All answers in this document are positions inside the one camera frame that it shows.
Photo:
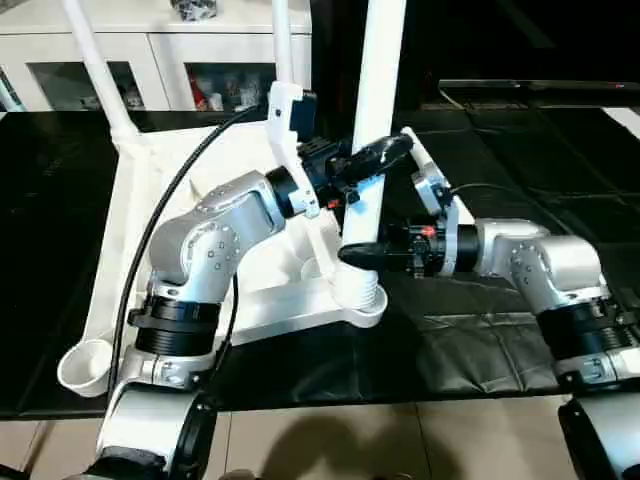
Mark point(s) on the white plastic table leg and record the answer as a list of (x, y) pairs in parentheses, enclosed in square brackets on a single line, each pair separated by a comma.
[(375, 75), (97, 70), (282, 40), (422, 157)]

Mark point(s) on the white plastic table top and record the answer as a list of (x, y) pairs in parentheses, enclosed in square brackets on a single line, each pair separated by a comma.
[(270, 305)]

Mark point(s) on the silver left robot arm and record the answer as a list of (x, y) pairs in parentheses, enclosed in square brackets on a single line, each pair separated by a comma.
[(220, 215)]

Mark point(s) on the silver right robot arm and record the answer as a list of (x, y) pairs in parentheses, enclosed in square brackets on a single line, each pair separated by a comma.
[(550, 260)]

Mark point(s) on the black work mat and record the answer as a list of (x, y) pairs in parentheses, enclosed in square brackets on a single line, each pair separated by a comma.
[(450, 350)]

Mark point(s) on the red labelled package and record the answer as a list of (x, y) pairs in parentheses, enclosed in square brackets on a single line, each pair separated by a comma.
[(197, 92)]

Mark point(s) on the white glass-door cabinet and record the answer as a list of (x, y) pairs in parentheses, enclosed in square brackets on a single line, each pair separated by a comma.
[(165, 45)]

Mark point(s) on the white flat strip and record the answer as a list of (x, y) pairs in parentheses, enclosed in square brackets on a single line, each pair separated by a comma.
[(627, 119)]

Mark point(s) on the light blue plastic stand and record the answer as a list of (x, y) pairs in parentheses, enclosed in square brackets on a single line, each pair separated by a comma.
[(10, 92)]

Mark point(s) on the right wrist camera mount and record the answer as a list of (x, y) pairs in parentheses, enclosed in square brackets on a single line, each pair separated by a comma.
[(435, 187)]

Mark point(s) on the black metal rail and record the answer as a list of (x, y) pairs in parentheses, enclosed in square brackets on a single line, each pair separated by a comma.
[(540, 85)]

